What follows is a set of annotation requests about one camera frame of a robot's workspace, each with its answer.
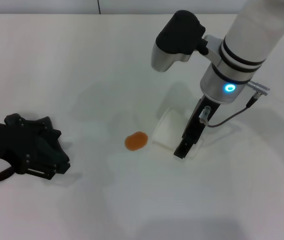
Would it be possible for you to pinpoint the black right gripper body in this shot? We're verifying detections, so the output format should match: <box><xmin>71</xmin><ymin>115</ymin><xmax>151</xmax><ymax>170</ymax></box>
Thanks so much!
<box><xmin>181</xmin><ymin>96</ymin><xmax>220</xmax><ymax>146</ymax></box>

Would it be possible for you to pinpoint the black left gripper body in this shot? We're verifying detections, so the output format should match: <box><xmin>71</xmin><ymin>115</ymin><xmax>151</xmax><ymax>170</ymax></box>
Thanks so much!
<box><xmin>0</xmin><ymin>119</ymin><xmax>37</xmax><ymax>173</ymax></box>

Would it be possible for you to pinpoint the dark rag with strap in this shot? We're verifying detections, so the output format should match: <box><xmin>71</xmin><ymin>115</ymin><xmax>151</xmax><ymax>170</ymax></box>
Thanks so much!
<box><xmin>0</xmin><ymin>116</ymin><xmax>72</xmax><ymax>182</ymax></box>

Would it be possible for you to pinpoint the white paper cup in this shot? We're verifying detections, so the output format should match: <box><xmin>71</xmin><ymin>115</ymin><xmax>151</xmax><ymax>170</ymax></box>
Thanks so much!
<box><xmin>151</xmin><ymin>106</ymin><xmax>204</xmax><ymax>161</ymax></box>

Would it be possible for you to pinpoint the orange liquid stain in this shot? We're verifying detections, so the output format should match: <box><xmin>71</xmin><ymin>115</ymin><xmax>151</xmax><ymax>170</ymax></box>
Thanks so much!
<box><xmin>124</xmin><ymin>131</ymin><xmax>149</xmax><ymax>152</ymax></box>

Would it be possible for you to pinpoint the right wrist camera housing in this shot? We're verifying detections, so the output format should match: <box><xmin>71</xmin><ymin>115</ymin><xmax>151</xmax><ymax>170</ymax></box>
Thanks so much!
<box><xmin>150</xmin><ymin>9</ymin><xmax>223</xmax><ymax>73</ymax></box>

